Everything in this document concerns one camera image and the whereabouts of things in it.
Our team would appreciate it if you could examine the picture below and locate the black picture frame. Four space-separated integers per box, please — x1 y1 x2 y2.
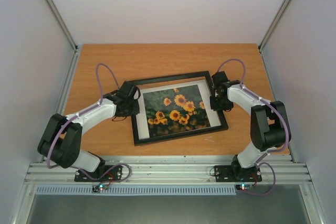
122 70 229 147

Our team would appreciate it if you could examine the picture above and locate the white mat board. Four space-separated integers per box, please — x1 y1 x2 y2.
135 78 223 141

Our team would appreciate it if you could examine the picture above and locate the sunflower photo print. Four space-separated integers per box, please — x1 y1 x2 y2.
141 82 217 138

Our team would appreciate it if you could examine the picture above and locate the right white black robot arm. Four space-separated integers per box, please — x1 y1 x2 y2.
210 71 291 183

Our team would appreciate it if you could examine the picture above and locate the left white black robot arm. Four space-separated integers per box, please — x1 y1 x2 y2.
37 81 141 181

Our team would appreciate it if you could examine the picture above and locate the right small circuit board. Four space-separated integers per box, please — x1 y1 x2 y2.
235 183 257 191

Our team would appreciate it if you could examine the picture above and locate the small circuit board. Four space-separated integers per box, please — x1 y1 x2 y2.
235 183 257 191
92 184 109 193

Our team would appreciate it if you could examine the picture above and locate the left small circuit board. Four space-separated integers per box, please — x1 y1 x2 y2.
92 184 109 193

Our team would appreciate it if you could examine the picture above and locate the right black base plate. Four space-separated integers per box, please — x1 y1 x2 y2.
214 165 262 183

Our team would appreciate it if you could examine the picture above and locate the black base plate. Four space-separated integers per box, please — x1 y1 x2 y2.
74 164 123 183
214 165 262 183

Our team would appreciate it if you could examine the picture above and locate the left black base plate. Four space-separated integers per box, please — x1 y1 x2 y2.
74 164 123 183

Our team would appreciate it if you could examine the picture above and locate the aluminium front rail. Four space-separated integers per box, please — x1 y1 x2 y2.
24 155 312 185

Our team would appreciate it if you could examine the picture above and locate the grey slotted cable duct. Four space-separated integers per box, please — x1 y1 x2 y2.
35 185 236 196

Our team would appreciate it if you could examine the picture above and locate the right aluminium post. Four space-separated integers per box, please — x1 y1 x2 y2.
258 0 292 54

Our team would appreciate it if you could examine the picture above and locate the aluminium post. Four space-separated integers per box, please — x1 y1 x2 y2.
45 0 78 52
258 0 292 54

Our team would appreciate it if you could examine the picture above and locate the left aluminium post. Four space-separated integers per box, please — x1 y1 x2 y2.
45 0 78 52

